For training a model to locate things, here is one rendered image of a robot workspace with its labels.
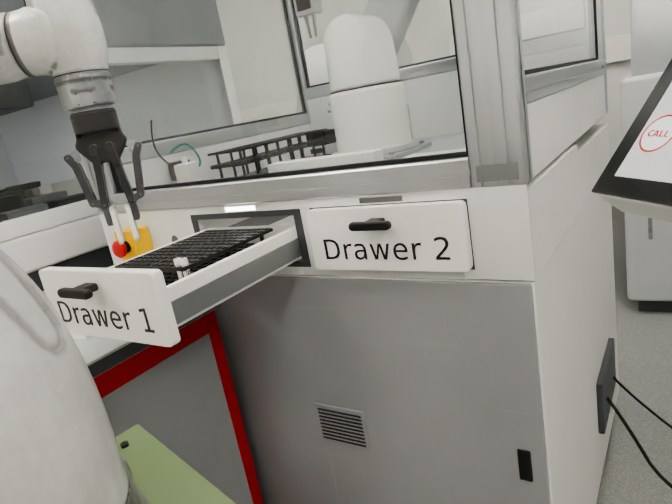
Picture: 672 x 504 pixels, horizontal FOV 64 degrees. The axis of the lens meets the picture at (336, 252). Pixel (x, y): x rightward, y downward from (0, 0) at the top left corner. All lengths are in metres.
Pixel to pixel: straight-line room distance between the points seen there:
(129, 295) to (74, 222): 1.00
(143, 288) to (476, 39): 0.56
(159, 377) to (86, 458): 0.73
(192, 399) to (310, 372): 0.25
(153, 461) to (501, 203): 0.56
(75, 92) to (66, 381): 0.69
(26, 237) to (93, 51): 0.83
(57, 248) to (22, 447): 1.43
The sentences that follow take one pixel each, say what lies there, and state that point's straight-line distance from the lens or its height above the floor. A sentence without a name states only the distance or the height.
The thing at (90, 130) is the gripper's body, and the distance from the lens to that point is 1.00.
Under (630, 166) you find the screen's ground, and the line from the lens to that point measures 0.61.
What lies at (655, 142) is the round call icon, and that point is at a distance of 0.61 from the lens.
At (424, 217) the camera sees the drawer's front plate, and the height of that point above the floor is 0.91.
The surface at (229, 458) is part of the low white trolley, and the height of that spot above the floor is 0.40.
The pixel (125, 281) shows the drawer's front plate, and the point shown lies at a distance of 0.80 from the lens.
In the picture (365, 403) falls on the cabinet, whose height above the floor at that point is 0.54.
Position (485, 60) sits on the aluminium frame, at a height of 1.12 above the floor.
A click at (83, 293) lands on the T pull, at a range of 0.83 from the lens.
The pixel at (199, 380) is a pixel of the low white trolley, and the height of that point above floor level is 0.60.
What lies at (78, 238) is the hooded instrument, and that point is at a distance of 1.79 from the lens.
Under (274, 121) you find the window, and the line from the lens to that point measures 1.00.
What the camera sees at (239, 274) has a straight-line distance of 0.88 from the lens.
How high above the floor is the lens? 1.10
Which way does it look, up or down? 15 degrees down
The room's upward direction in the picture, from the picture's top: 10 degrees counter-clockwise
